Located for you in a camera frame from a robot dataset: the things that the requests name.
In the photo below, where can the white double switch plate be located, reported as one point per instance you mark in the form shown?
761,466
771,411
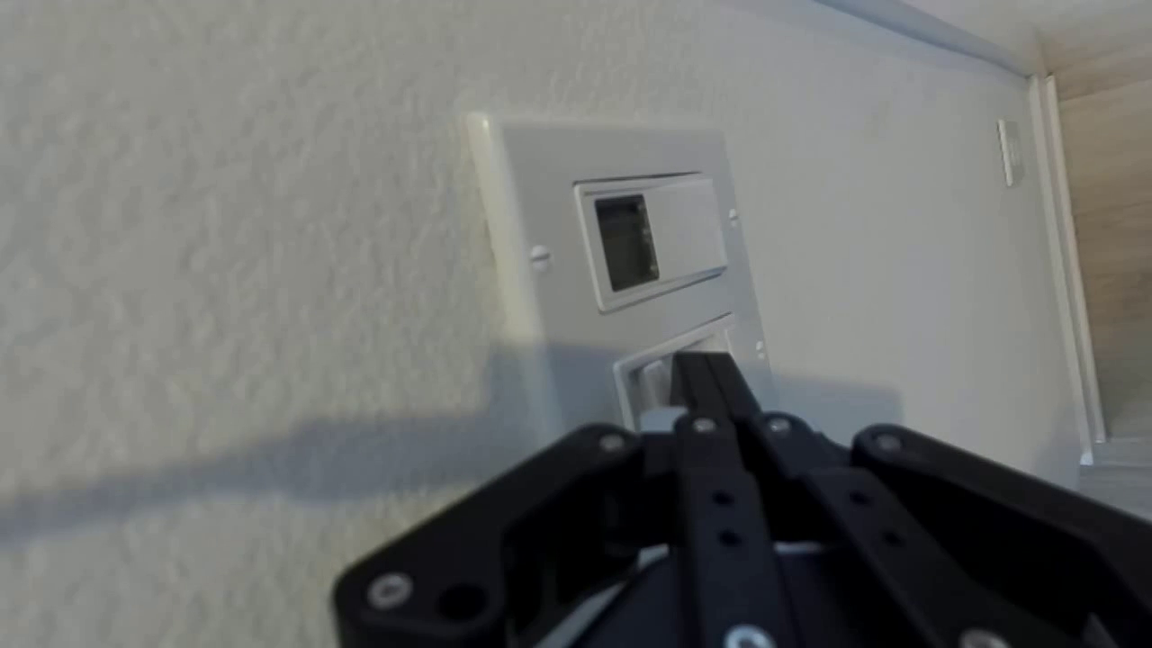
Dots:
541,191

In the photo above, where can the white switch with dark window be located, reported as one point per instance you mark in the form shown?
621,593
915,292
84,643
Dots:
688,230

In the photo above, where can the white door frame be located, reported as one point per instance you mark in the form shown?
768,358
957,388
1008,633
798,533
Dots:
1021,31

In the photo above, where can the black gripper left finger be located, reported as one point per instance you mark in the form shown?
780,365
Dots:
706,505

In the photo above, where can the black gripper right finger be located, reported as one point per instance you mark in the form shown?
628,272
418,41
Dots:
959,505

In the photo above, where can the white rocker switch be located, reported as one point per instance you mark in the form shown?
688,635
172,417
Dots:
651,371

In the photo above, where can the white wall outlet plate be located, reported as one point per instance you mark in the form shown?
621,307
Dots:
1008,148

